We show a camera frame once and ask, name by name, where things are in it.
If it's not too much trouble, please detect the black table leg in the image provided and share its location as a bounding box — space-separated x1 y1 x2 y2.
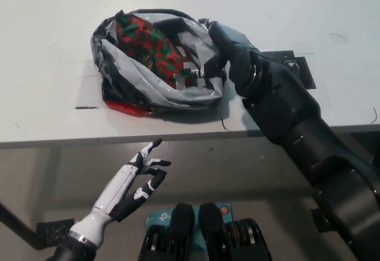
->
0 198 44 246

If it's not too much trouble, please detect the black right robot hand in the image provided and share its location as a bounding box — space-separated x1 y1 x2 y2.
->
198 17 258 77

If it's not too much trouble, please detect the black plastic bag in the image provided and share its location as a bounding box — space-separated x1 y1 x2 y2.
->
90 7 231 119

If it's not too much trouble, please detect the red green coffee bean bag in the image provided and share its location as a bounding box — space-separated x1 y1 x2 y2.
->
114 10 205 90

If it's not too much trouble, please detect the black tape patch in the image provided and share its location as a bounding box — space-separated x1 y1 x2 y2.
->
261 50 316 90

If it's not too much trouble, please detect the grey tape patch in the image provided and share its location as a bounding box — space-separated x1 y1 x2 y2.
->
75 75 105 110

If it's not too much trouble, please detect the white and black left hand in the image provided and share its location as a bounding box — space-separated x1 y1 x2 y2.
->
69 138 172 249

